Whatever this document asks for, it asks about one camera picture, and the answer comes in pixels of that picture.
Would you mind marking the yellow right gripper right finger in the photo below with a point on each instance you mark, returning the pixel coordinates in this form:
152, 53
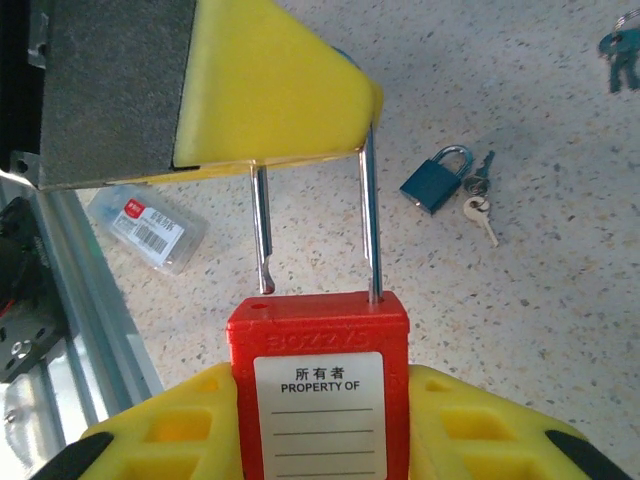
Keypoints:
475, 440

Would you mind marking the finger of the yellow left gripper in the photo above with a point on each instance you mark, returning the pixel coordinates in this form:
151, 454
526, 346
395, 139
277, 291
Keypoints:
250, 90

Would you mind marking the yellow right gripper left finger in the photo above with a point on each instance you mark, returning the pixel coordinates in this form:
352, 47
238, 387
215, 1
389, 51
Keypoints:
165, 440

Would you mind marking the red padlock with white label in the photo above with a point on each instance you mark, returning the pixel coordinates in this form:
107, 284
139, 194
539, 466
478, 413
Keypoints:
320, 330

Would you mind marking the blue padlock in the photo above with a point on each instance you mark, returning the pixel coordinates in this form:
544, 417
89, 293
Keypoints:
430, 185

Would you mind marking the teal key bunch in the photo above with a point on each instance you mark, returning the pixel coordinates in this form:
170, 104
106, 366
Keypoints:
620, 55

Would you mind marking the clear plastic box with label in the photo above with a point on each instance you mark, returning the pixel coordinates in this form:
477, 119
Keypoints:
145, 232

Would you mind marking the aluminium front frame rail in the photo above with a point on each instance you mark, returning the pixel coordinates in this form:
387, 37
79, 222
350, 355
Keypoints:
100, 310

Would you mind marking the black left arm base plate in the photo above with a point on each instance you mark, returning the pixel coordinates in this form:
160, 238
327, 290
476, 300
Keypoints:
25, 280

